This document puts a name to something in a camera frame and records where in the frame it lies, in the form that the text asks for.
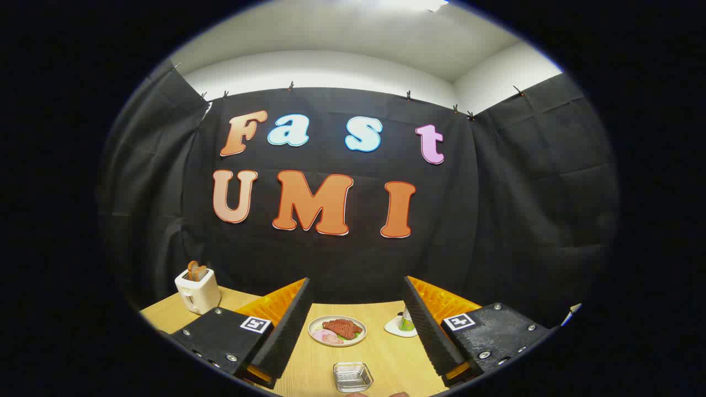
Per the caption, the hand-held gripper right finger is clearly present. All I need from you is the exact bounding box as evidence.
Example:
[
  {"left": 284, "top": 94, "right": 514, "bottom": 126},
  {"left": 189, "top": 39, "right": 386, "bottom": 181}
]
[{"left": 402, "top": 276, "right": 555, "bottom": 388}]

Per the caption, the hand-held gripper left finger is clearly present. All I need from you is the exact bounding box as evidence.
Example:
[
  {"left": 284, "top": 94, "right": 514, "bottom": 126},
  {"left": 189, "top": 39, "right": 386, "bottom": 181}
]
[{"left": 160, "top": 277, "right": 314, "bottom": 389}]

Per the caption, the white oval food plate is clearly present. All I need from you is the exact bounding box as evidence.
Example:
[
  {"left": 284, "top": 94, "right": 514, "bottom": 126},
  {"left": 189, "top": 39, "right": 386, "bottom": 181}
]
[{"left": 307, "top": 315, "right": 367, "bottom": 347}]

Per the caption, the small white coaster dish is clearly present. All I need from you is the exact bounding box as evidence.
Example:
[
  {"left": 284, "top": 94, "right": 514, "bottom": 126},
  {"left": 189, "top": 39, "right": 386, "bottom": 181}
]
[{"left": 384, "top": 315, "right": 420, "bottom": 338}]

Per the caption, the brown grilled steak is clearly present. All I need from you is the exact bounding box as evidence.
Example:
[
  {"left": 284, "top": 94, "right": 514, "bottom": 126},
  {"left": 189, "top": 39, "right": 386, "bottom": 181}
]
[{"left": 322, "top": 318, "right": 363, "bottom": 340}]

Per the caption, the black backdrop cloth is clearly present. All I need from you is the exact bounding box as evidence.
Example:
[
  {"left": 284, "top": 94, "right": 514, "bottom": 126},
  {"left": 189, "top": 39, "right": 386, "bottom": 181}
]
[{"left": 97, "top": 61, "right": 621, "bottom": 331}]

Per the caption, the white toaster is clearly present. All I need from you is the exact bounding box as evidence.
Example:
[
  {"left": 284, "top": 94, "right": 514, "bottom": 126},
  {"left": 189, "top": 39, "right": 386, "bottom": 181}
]
[{"left": 174, "top": 267, "right": 222, "bottom": 315}]

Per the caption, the metal wire cutlery holder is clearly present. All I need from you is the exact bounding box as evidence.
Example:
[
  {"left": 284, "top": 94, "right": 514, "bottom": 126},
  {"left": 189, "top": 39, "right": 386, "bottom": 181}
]
[{"left": 333, "top": 362, "right": 374, "bottom": 393}]

